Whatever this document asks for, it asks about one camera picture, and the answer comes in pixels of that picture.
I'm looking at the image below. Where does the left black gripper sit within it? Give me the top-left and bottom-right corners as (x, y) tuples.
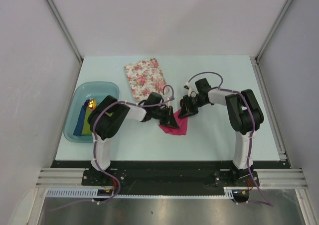
(152, 106), (179, 129)

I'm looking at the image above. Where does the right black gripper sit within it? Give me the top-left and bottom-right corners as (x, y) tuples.
(178, 95), (207, 118)

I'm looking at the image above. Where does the magenta paper napkin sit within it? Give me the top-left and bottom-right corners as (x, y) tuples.
(159, 109), (188, 135)

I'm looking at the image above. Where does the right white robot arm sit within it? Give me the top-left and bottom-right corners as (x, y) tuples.
(178, 78), (264, 186)

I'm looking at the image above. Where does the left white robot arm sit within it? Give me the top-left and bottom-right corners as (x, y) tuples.
(87, 92), (179, 185)

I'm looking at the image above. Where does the green rolled napkin bundle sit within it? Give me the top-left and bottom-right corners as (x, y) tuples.
(81, 99), (97, 135)

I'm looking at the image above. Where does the blue rolled napkin bundle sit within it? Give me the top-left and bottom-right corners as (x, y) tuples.
(73, 100), (89, 136)

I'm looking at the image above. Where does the floral rectangular tray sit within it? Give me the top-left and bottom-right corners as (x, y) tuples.
(124, 58), (170, 102)

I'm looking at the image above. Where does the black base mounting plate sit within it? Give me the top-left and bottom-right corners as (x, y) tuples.
(51, 160), (260, 196)

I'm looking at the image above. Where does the teal translucent plastic bin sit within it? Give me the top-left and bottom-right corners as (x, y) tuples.
(63, 81), (120, 143)

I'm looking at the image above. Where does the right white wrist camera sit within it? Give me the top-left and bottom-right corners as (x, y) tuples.
(184, 82), (197, 97)

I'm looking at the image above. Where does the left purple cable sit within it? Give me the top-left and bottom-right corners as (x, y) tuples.
(47, 85), (175, 212)

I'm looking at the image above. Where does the white slotted cable duct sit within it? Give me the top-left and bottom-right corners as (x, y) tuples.
(46, 188), (234, 200)

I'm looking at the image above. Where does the aluminium frame rail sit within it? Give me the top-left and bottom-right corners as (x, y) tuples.
(36, 168), (87, 189)

